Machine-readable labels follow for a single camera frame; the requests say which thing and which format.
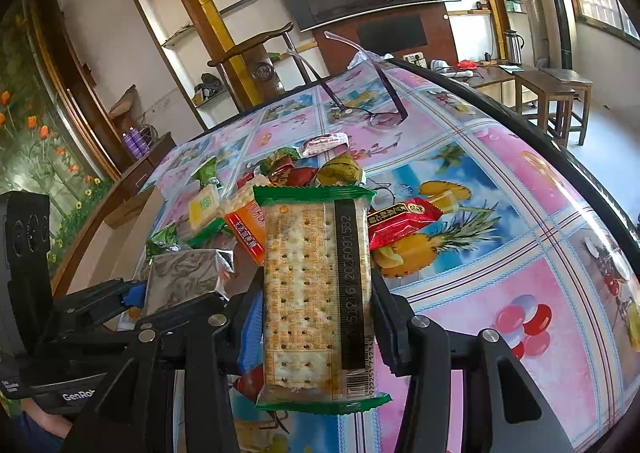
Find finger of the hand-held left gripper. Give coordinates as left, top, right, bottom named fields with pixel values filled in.
left=37, top=329, right=137, bottom=376
left=52, top=279, right=147, bottom=334

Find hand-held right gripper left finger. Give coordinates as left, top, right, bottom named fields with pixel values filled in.
left=62, top=289, right=264, bottom=453

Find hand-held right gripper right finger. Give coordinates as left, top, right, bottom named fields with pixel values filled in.
left=371, top=278, right=573, bottom=453

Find silver foil packet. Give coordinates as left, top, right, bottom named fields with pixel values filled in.
left=144, top=249, right=235, bottom=316

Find green pea packet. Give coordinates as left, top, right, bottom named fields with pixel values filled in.
left=192, top=156, right=220, bottom=186
left=145, top=225, right=194, bottom=258

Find green-edged cracker packet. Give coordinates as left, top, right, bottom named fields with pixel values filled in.
left=252, top=184, right=393, bottom=415

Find orange snack packet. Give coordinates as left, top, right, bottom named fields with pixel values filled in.
left=225, top=205, right=268, bottom=266

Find red packet gold label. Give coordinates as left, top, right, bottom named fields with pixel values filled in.
left=367, top=198, right=444, bottom=252

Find yellow snack packet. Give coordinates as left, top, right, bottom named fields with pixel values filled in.
left=187, top=183, right=222, bottom=230

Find dark red triangular packet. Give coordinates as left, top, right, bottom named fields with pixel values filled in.
left=270, top=166, right=319, bottom=188

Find red white candy packet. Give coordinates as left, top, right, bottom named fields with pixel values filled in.
left=300, top=132, right=349, bottom=156

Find wooden cabinet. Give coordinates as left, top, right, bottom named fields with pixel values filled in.
left=50, top=132, right=177, bottom=294

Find small pale cracker packet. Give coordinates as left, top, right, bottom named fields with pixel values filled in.
left=224, top=183, right=261, bottom=214

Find fruit print tablecloth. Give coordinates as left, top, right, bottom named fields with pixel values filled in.
left=145, top=58, right=640, bottom=453

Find olive green triangular packet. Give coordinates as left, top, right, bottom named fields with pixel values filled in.
left=317, top=155, right=367, bottom=186

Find brown paper bag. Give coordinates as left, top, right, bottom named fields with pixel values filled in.
left=108, top=84, right=137, bottom=120

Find green red candy packet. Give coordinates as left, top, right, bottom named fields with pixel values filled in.
left=259, top=148, right=301, bottom=176

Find dark bag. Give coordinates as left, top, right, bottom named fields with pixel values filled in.
left=194, top=73, right=224, bottom=102

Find black-rimmed table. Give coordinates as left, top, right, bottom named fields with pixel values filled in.
left=145, top=58, right=640, bottom=453

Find white plastic bag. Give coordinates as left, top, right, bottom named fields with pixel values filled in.
left=347, top=50, right=397, bottom=72

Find wooden side table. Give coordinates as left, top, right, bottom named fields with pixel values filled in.
left=440, top=60, right=538, bottom=101

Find wooden chair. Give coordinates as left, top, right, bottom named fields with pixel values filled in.
left=207, top=22, right=328, bottom=111

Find wooden stool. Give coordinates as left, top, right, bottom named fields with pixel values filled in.
left=514, top=70, right=577, bottom=148
left=540, top=66, right=594, bottom=146

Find steel thermos jug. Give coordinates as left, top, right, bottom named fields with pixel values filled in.
left=502, top=29, right=525, bottom=66

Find flower wall mural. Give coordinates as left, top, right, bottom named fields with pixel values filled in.
left=0, top=0, right=117, bottom=266

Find purple frame eyeglasses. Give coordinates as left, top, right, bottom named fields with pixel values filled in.
left=287, top=30, right=409, bottom=130

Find black wall panel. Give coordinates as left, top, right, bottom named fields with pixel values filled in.
left=357, top=15, right=429, bottom=52

